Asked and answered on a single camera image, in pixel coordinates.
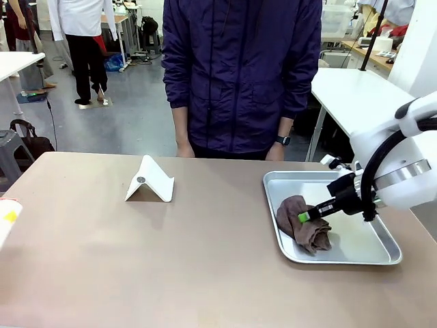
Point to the wooden desk with white legs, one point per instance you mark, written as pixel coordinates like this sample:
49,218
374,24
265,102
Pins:
119,30

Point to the blue plastic bag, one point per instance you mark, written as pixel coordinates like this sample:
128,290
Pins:
114,62

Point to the bystander in white shirt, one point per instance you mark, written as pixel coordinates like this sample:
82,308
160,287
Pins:
83,41

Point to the grey plastic stool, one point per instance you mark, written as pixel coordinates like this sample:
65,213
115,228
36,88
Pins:
12,150

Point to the white folded phone stand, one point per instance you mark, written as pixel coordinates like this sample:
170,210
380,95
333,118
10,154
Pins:
153,181

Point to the brown terry cloth towel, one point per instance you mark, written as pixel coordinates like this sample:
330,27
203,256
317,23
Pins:
304,225

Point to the person's left hand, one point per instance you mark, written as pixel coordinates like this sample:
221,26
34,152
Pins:
274,153

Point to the silver metal tray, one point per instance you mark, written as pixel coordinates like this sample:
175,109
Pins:
355,239

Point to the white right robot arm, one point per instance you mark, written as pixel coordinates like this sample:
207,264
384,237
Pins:
396,164

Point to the large white work table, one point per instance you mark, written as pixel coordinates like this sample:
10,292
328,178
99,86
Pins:
351,92

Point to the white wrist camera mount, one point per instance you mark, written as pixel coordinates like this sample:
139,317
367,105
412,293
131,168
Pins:
339,167

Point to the person's left forearm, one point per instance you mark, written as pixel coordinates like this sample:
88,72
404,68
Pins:
286,126

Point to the bystander in red top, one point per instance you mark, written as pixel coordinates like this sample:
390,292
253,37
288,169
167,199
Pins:
30,44

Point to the black wrist watch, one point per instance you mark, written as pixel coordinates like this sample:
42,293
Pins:
283,140

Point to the dark leather bag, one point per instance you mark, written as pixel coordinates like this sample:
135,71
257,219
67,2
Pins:
34,140

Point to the clear plastic storage box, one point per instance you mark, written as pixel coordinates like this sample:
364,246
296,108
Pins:
336,20

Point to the white side table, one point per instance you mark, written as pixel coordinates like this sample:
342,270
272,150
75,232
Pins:
13,65

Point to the person in purple jacket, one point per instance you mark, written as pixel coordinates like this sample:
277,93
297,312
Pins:
239,75

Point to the white paper roll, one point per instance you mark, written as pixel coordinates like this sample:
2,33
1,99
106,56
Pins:
385,40

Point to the wooden bench with clutter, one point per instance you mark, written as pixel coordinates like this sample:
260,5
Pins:
372,56

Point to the person's right forearm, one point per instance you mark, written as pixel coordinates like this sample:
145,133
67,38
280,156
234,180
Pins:
180,124

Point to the black vertical pole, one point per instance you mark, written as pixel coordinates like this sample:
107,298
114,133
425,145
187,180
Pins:
373,34

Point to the person's right hand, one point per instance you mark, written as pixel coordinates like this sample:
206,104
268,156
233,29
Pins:
185,148

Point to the black backpack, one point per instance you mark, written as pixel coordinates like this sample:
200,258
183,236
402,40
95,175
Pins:
149,24

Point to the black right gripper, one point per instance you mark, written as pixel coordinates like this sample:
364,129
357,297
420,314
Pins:
346,196

